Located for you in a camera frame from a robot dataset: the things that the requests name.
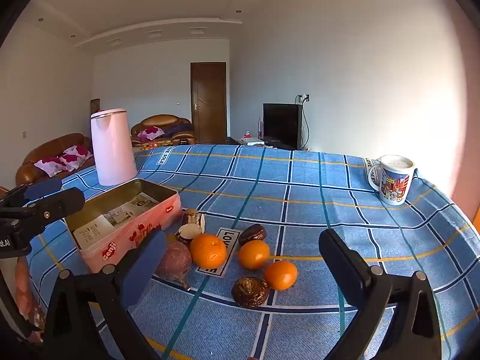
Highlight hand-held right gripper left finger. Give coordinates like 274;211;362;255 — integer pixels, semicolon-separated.
43;229;167;360

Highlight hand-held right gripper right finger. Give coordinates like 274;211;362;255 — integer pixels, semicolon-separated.
319;228;443;360

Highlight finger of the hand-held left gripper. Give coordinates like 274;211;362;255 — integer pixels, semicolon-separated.
0;188;86;235
0;178;62;211

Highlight pink tin box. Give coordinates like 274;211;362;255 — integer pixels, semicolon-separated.
64;178;182;274

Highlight orange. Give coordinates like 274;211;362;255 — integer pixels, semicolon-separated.
263;260;298;291
190;234;228;270
238;240;271;270

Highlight dark brown pastry back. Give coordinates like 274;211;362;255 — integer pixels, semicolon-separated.
238;224;268;246

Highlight dark brown pastry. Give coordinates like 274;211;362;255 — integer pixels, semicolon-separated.
231;277;270;309
238;224;268;246

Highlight purple sweet potato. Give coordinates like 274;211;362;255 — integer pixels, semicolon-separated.
155;241;193;289

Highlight white purple floral pillow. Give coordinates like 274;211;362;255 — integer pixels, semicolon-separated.
34;145;94;178
137;126;166;141

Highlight brown leather sofa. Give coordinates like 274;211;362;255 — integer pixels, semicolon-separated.
16;133;96;187

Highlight paper leaflets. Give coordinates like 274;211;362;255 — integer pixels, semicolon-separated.
73;191;156;250

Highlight opened mangosteen half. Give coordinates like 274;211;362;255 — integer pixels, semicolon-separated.
182;209;206;231
176;223;203;245

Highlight blue plaid blanket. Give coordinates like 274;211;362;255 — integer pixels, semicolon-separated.
28;143;480;360

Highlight pink electric kettle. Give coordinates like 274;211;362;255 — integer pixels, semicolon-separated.
90;108;138;187

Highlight dark brown pastry front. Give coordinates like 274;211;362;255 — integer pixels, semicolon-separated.
231;277;270;309

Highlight white cartoon print mug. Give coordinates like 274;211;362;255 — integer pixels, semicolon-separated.
367;154;417;206

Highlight brown leather armchair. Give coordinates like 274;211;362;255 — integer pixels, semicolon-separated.
130;114;196;149

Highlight black television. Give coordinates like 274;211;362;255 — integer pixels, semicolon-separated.
263;103;304;151

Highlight brown wooden door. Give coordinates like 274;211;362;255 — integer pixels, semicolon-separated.
190;62;228;144

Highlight black power cable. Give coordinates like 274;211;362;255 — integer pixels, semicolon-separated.
296;95;312;151

